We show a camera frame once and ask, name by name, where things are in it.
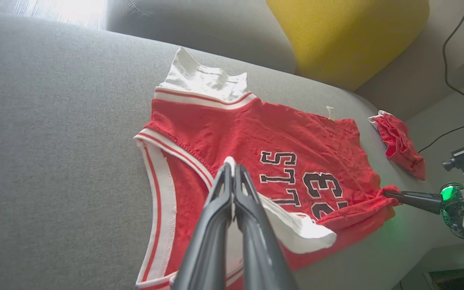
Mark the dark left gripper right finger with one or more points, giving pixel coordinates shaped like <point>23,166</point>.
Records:
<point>260,249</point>

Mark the yellow cushion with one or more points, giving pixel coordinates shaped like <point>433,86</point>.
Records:
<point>349,36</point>

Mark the red number 23 jersey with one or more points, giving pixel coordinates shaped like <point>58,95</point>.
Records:
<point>236,133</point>

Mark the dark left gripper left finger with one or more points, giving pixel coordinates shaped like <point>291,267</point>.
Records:
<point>208,241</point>

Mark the red shorts white waistband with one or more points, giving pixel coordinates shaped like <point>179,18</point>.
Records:
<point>401,145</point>

